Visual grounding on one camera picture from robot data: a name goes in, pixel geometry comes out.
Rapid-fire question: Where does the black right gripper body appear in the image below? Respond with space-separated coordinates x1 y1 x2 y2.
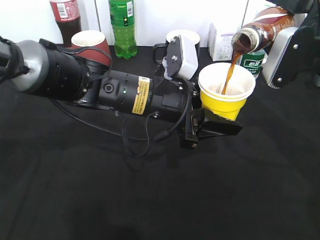
266 0 320 87

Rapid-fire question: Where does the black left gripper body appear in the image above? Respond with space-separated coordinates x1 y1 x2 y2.
149 76 205 150

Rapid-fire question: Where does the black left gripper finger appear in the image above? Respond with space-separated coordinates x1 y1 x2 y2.
197 114 243 140

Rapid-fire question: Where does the yellow paper cup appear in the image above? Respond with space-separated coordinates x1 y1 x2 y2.
198 62 256 121

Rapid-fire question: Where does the orange coffee drink bottle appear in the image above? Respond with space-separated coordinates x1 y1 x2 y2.
231 6 297 54

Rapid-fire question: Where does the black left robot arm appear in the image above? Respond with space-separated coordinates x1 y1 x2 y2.
0 38 242 149

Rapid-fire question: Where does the green sprite bottle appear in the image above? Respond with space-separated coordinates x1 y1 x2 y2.
108 0 137 60

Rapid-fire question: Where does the grey object at right edge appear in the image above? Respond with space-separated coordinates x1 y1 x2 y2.
314 74 320 88

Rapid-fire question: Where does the clear water bottle green label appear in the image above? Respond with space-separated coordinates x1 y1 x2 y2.
237 49 266 79

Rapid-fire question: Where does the black ceramic mug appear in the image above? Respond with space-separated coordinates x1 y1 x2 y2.
152 29 201 64

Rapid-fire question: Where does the small white carton box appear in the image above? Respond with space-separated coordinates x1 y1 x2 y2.
207 22 240 62

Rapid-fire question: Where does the dark red ceramic mug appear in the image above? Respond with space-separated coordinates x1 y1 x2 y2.
71 30 112 67

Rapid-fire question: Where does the cola bottle red label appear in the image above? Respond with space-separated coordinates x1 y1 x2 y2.
49 0 82 48

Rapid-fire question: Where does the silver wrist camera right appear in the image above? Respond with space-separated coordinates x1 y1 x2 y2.
262 27 298 89

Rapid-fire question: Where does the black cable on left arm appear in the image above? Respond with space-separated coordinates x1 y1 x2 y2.
51 74 193 158

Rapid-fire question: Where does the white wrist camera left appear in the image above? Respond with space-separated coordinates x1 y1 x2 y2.
162 34 199 81

